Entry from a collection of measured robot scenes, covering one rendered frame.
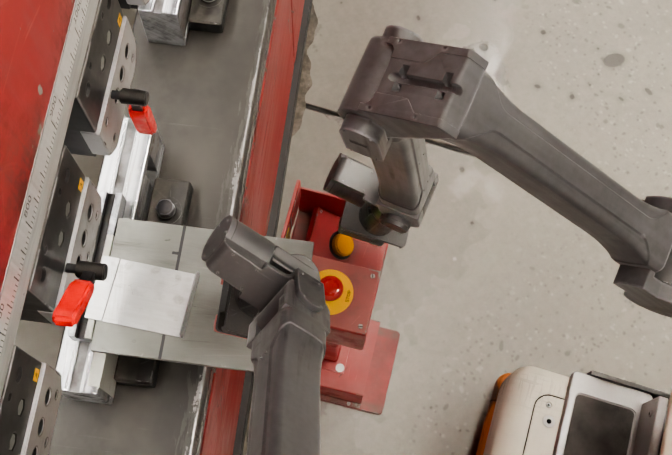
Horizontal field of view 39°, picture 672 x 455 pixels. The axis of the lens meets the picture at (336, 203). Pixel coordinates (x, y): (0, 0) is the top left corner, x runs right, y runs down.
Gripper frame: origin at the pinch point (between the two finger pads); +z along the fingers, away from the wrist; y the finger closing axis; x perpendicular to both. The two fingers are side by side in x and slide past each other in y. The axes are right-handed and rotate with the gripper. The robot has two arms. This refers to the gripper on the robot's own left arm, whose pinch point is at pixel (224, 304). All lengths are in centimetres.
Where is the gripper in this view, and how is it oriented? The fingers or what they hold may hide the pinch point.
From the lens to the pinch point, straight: 120.5
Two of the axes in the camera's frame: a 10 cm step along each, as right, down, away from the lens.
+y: -1.2, 9.4, -3.3
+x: 8.5, 2.7, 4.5
